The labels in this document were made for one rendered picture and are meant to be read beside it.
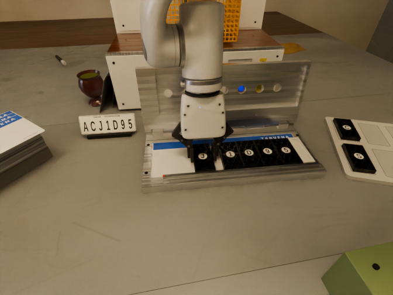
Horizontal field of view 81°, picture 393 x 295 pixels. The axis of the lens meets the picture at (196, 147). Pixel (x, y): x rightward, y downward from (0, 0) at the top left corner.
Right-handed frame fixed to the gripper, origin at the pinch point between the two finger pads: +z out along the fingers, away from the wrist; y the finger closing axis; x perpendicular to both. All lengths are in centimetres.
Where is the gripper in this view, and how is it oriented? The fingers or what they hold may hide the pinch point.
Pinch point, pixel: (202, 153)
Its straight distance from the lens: 57.0
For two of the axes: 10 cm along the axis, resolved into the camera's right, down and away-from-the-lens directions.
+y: 9.9, -0.7, 0.9
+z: 0.2, 8.8, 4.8
